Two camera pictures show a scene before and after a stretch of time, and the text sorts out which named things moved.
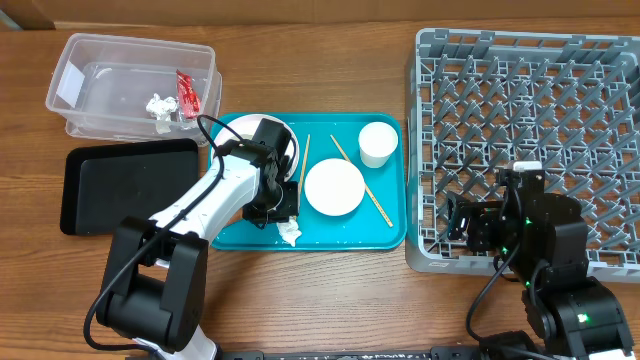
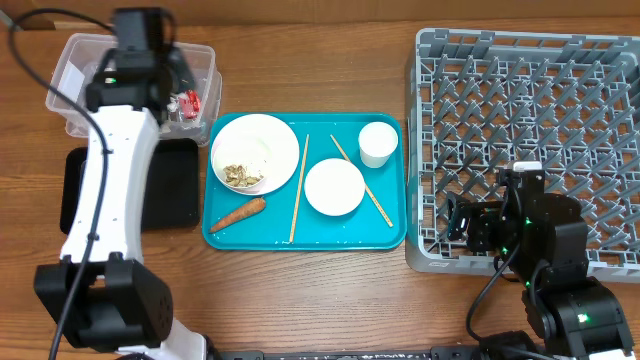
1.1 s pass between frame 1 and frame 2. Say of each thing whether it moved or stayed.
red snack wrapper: stayed
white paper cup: stayed
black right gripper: stayed
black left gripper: moved
